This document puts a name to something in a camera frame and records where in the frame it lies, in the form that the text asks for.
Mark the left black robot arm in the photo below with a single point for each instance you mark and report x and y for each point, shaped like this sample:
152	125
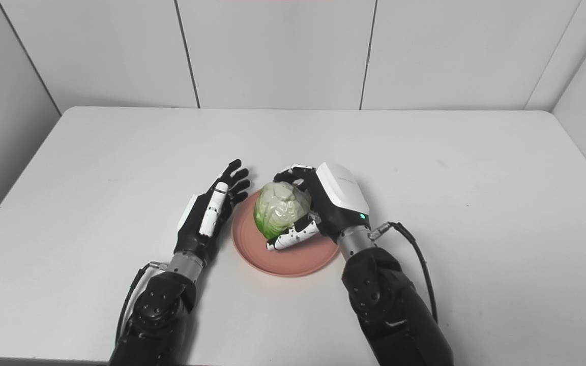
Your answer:
163	310

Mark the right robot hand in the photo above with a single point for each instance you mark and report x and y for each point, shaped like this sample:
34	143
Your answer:
331	203

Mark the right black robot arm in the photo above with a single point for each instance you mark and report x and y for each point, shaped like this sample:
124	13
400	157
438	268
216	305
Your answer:
387	305

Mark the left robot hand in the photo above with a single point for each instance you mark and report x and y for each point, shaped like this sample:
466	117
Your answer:
209	218

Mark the green white cabbage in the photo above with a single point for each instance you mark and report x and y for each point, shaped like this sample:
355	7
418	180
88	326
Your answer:
280	209

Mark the pink round plate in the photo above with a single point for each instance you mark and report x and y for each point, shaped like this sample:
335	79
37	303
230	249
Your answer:
285	254

